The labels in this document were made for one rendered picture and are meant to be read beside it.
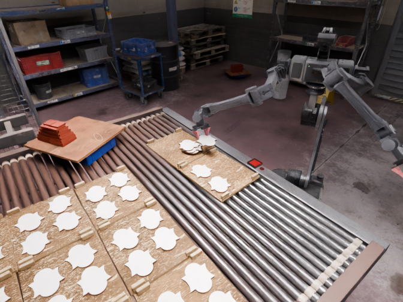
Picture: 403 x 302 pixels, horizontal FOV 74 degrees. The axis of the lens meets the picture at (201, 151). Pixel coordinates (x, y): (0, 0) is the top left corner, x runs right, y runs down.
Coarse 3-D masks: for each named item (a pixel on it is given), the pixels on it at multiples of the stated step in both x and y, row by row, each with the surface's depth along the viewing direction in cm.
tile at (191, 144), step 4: (184, 140) 202; (188, 140) 202; (180, 144) 198; (184, 144) 197; (188, 144) 197; (192, 144) 197; (180, 148) 193; (184, 148) 193; (188, 148) 193; (192, 148) 193
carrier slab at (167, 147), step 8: (168, 136) 216; (176, 136) 216; (184, 136) 216; (192, 136) 216; (152, 144) 206; (160, 144) 206; (168, 144) 206; (176, 144) 205; (200, 144) 205; (160, 152) 197; (168, 152) 197; (176, 152) 196; (184, 152) 196; (200, 152) 196; (208, 152) 196; (168, 160) 188; (176, 160) 188; (184, 160) 188; (192, 160) 188; (176, 168) 181
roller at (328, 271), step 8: (136, 120) 245; (144, 128) 234; (160, 136) 220; (240, 200) 157; (248, 208) 152; (256, 216) 147; (264, 224) 143; (272, 224) 141; (280, 232) 137; (288, 240) 133; (296, 248) 130; (304, 248) 129; (304, 256) 127; (312, 256) 125; (312, 264) 124; (320, 264) 122; (328, 272) 119
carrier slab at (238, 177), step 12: (204, 156) 192; (216, 156) 191; (180, 168) 180; (216, 168) 180; (228, 168) 179; (240, 168) 179; (192, 180) 171; (204, 180) 169; (228, 180) 169; (240, 180) 169; (252, 180) 169; (216, 192) 160
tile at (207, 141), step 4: (200, 136) 192; (204, 136) 192; (208, 136) 192; (200, 140) 187; (204, 140) 187; (208, 140) 187; (212, 140) 187; (216, 140) 189; (204, 144) 183; (208, 144) 183; (212, 144) 183
